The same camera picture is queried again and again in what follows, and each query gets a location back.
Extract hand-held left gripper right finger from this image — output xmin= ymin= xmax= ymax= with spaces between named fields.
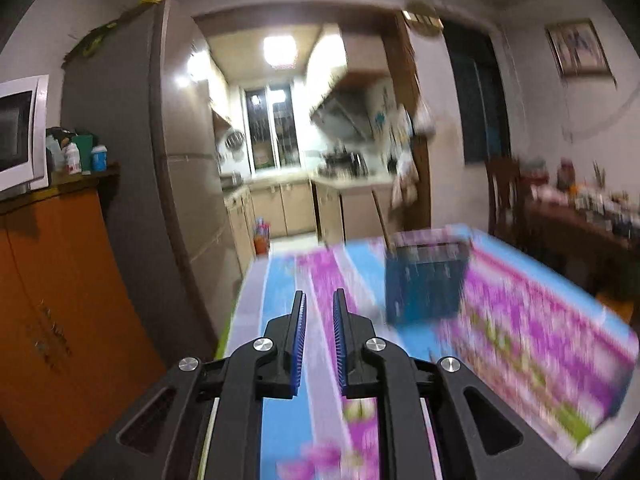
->
xmin=332 ymin=288 xmax=583 ymax=480

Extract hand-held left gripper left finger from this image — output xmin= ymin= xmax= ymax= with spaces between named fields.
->
xmin=62 ymin=290 xmax=307 ymax=480

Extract blue slotted utensil holder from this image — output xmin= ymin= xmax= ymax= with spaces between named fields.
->
xmin=384 ymin=229 xmax=474 ymax=326

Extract beige kitchen base cabinets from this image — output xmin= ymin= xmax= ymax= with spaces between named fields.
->
xmin=224 ymin=180 xmax=397 ymax=261

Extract brown wooden stick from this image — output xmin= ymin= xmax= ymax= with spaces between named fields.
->
xmin=371 ymin=190 xmax=395 ymax=252

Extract floral purple blue tablecloth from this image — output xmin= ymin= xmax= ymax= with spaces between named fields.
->
xmin=215 ymin=225 xmax=640 ymax=480

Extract cookware on stove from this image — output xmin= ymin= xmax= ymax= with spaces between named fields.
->
xmin=320 ymin=149 xmax=372 ymax=179

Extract hanging plastic bags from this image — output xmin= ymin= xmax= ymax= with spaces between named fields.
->
xmin=391 ymin=104 xmax=437 ymax=211

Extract round metal strainer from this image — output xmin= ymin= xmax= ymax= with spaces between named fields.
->
xmin=222 ymin=130 xmax=246 ymax=157

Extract kitchen window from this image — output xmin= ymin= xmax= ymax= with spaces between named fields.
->
xmin=243 ymin=85 xmax=294 ymax=171

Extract dark wooden chair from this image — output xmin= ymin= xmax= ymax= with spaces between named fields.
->
xmin=485 ymin=156 xmax=527 ymax=247

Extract steel range hood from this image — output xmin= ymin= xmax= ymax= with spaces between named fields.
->
xmin=309 ymin=77 xmax=392 ymax=142

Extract orange wooden cabinet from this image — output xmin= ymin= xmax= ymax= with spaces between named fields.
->
xmin=0 ymin=164 xmax=168 ymax=480

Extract grey refrigerator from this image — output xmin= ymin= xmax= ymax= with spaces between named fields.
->
xmin=61 ymin=0 xmax=247 ymax=361

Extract dark wooden side table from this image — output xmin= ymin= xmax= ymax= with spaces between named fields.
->
xmin=520 ymin=195 xmax=640 ymax=306

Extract dark window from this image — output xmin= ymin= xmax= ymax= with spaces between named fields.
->
xmin=442 ymin=20 xmax=512 ymax=166

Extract green box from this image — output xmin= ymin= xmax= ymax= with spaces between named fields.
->
xmin=70 ymin=132 xmax=96 ymax=173

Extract square ceiling light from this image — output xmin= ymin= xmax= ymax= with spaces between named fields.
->
xmin=262 ymin=35 xmax=300 ymax=69

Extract clutter of small bottles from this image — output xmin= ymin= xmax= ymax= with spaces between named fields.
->
xmin=530 ymin=157 xmax=640 ymax=241

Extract white microwave oven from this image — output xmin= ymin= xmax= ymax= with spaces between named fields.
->
xmin=0 ymin=75 xmax=50 ymax=193

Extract framed wall picture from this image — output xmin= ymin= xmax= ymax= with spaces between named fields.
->
xmin=545 ymin=20 xmax=614 ymax=79

